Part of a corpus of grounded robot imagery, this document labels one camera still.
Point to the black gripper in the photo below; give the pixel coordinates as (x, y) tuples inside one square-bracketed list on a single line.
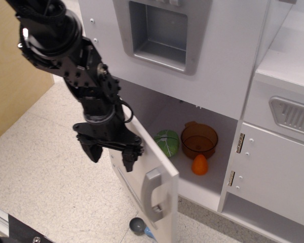
[(112, 134)]

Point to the white low fridge door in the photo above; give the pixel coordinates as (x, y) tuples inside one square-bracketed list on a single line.
[(152, 157)]

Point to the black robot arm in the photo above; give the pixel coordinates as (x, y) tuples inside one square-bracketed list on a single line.
[(51, 39)]

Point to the green toy cabbage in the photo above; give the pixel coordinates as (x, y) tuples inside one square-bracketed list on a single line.
[(168, 141)]

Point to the grey blue toy scoop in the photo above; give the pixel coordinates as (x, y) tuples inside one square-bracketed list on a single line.
[(139, 227)]

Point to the orange transparent toy pot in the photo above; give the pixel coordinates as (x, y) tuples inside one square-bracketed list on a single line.
[(197, 138)]

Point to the orange toy carrot piece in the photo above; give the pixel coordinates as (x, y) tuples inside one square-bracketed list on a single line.
[(200, 165)]

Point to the light wooden board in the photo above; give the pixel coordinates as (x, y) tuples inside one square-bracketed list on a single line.
[(21, 85)]

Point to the lower metal oven hinge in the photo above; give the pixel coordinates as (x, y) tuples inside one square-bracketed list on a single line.
[(231, 178)]

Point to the metal oven hinge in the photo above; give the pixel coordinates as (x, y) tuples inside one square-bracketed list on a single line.
[(231, 178), (240, 143)]

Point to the upper metal oven hinge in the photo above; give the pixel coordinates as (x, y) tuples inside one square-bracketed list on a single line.
[(240, 143)]

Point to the white toy kitchen cabinet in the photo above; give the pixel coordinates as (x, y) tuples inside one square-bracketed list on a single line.
[(252, 51)]

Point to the grey ice dispenser recess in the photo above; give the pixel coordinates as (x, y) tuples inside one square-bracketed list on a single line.
[(166, 33)]

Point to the white oven door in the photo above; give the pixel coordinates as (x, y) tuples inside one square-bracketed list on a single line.
[(269, 172)]

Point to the grey vent panel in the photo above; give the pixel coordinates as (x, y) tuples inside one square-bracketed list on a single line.
[(287, 113)]

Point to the grey fridge door handle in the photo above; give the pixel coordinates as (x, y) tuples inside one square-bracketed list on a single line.
[(155, 195)]

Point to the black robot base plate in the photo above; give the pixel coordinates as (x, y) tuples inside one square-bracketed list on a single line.
[(14, 230)]

